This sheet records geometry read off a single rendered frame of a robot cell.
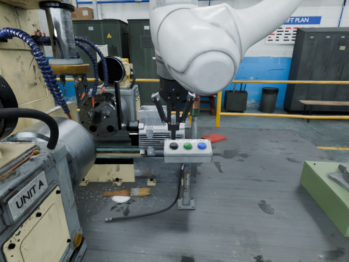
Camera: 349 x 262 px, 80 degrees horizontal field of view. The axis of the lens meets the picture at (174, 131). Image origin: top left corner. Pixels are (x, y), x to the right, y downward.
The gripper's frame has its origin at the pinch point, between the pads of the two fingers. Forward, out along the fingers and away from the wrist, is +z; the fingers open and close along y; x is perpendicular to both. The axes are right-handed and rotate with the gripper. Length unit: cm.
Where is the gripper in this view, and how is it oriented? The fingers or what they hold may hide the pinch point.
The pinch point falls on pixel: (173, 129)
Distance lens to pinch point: 69.1
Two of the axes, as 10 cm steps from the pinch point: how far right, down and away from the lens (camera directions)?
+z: 0.0, 7.2, 6.9
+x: 0.0, 6.9, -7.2
